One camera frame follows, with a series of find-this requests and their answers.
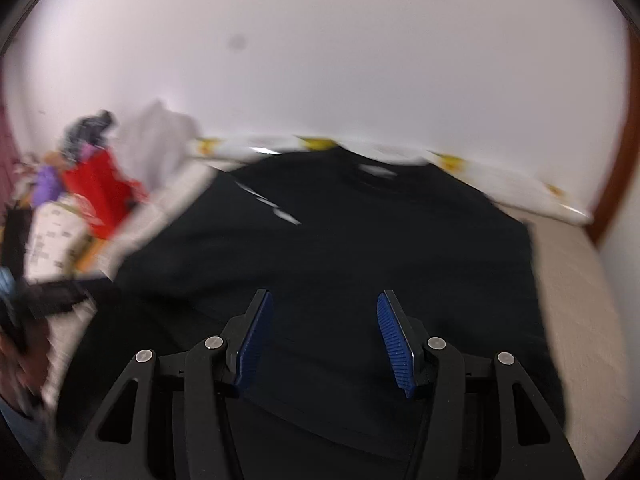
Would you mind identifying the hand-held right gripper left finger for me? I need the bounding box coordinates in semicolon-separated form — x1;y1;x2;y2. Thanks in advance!
62;288;275;480

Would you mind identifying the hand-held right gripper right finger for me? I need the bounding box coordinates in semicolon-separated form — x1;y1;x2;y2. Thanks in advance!
376;290;586;480

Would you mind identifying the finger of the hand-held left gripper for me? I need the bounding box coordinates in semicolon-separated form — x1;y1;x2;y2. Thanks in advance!
20;276;121;318

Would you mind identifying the black t-shirt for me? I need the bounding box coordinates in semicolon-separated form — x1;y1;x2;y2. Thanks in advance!
55;147;568;480

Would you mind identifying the dark clothes pile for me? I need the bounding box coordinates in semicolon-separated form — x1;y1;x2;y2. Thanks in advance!
60;109;118;161

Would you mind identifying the person's left hand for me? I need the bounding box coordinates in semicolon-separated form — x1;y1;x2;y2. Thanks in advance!
0;317;53;413

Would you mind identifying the white patterned cloth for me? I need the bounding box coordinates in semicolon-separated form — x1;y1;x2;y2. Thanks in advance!
25;200;103;282

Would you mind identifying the purple plastic object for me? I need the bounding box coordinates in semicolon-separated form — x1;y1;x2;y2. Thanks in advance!
32;165;68;208

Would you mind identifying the red cardboard box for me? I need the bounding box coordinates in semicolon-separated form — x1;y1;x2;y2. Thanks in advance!
62;152;148;241

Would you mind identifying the white plastic bag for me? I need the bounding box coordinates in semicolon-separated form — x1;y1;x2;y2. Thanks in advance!
117;100;201;188

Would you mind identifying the striped beige mattress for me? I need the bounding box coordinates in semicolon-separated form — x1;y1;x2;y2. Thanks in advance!
40;160;631;480

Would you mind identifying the white bolster with yellow print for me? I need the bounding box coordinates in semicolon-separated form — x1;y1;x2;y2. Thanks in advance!
185;135;596;226

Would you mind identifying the brown wooden door frame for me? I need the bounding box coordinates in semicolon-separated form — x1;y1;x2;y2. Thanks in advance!
584;22;640;250

